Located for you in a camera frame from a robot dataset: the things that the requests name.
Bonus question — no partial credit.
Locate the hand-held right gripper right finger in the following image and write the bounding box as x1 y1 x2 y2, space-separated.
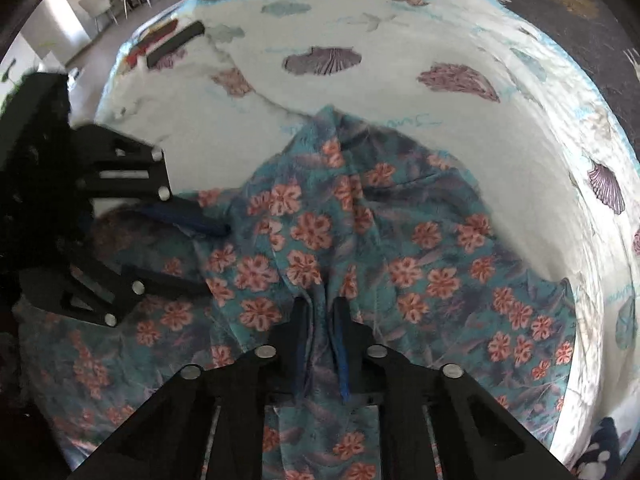
330 297 572 480

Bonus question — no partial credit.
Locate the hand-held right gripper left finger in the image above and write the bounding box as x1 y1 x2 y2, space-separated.
67 297 312 480

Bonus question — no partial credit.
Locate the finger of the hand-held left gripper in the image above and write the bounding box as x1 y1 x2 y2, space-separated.
20 240 211 329
75 124 232 239

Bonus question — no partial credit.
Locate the teal floral shirt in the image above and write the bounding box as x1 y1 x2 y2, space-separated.
15 105 579 480

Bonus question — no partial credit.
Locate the white dining chair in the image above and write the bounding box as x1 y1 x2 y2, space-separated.
79 0 132 28

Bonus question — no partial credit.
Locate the white seashell print quilt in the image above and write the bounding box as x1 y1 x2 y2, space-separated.
95 0 640 480

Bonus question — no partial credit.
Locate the navy star print garment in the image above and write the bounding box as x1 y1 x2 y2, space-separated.
572 416 636 480

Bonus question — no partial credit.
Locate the dark deer print headboard cover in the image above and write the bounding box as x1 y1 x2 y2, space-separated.
435 0 640 161

